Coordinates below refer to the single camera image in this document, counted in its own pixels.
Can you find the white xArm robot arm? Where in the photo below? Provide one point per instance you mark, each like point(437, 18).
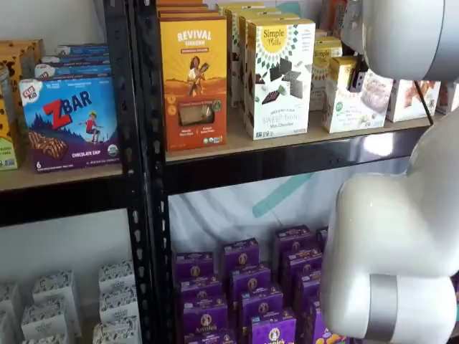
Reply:
point(394, 222)

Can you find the yellow chocolate chip snack box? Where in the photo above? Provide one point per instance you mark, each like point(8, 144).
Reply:
point(21, 48)
point(7, 118)

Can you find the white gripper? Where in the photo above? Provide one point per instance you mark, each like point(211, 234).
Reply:
point(352, 25)

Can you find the blue purple Zbar box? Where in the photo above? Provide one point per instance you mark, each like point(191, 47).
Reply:
point(71, 125)
point(75, 59)
point(82, 49)
point(71, 70)

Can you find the teal tape strip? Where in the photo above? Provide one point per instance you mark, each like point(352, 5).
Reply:
point(283, 195)

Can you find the orange Revival cracker box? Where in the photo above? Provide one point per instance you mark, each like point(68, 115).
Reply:
point(183, 7)
point(190, 14)
point(195, 89)
point(179, 1)

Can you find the orange white crackers box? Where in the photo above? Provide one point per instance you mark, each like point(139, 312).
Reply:
point(333, 16)
point(407, 102)

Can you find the wooden shelf board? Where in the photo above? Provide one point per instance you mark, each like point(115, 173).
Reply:
point(236, 145)
point(54, 179)

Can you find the white orange snack box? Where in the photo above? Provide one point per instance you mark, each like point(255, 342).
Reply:
point(450, 98)

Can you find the Simple Mills Sweet Thins box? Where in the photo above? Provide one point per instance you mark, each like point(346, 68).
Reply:
point(279, 89)
point(240, 4)
point(269, 16)
point(233, 53)

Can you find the small white yellow-label box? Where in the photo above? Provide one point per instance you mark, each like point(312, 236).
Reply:
point(322, 71)
point(358, 113)

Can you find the white patterned small box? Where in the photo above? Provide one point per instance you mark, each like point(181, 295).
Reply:
point(44, 339)
point(9, 311)
point(116, 276)
point(50, 320)
point(118, 304)
point(54, 288)
point(116, 331)

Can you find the black metal shelving unit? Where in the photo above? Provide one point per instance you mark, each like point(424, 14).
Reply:
point(123, 107)
point(154, 179)

